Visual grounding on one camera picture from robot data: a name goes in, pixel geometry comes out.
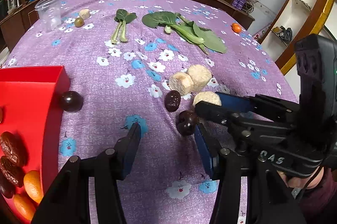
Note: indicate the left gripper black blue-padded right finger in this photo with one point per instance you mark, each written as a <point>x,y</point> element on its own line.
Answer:
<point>269,200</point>

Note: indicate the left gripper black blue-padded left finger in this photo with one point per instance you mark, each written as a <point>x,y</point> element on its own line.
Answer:
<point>67,200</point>

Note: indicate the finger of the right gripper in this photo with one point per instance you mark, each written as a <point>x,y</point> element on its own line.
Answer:
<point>250,104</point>
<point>214,113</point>

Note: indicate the beige corn cob front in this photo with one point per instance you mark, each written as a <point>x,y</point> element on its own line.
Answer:
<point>207,96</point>

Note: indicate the beige corn cob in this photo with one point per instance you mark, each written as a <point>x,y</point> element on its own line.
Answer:
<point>200,76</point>
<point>207,96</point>
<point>181,82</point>

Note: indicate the dark plum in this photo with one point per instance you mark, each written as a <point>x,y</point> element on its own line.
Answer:
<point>186,122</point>
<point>71,101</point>

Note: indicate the small dark wrinkled date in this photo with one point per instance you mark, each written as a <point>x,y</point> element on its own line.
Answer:
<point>172,101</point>

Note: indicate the orange mandarin front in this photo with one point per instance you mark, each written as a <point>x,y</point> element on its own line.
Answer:
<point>32,184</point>

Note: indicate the orange mandarin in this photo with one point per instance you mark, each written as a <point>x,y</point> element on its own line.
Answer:
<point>32,184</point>
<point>24,206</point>

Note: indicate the large dark red date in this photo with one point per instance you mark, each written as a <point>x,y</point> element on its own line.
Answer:
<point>14,149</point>

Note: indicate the person's right hand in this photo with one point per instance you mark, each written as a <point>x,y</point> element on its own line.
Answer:
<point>301,182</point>

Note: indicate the purple floral tablecloth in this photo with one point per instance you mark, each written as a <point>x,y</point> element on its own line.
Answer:
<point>127,82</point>

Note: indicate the small far orange kumquat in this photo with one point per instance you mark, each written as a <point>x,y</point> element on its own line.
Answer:
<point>236,28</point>

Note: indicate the large bok choy leaves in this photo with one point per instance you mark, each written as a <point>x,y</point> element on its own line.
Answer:
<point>188,30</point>

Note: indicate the purple bottles on shelf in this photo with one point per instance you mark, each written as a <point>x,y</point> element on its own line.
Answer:
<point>238,4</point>

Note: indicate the red tray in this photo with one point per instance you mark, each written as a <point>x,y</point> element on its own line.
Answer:
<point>30,103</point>

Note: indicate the small bok choy sprig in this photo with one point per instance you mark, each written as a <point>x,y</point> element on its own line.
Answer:
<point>122,17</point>

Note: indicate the small green olive fruit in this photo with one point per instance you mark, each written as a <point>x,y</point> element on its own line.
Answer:
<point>79,22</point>

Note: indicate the clear plastic cup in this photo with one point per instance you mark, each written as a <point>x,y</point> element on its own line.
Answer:
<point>49,12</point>

